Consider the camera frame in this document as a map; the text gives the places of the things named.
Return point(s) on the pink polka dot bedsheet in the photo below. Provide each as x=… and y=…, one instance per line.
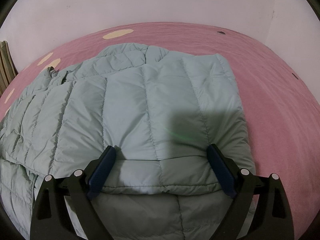
x=282, y=114

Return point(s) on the striped green brown pillow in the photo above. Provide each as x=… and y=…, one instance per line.
x=7, y=67

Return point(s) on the light teal puffer jacket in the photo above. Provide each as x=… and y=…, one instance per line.
x=159, y=109

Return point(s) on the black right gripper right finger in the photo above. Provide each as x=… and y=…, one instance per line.
x=272, y=218

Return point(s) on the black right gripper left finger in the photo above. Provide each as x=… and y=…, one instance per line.
x=51, y=220

